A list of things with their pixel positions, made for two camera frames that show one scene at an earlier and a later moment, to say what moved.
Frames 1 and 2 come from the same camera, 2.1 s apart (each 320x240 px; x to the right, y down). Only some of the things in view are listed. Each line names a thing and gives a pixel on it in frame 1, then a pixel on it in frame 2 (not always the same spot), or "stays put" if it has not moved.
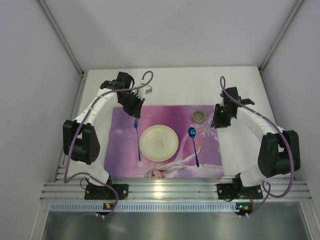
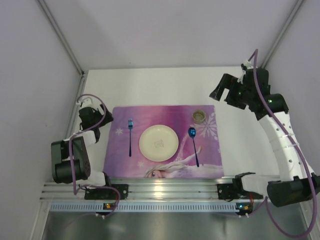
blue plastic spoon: x=192 y=133 stays put
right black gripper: x=217 y=118 -> x=230 y=89
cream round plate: x=158 y=143 stays put
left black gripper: x=133 y=107 -> x=100 y=116
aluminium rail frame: x=174 y=189 stays put
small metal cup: x=198 y=116 stays put
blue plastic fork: x=136 y=121 -> x=130 y=124
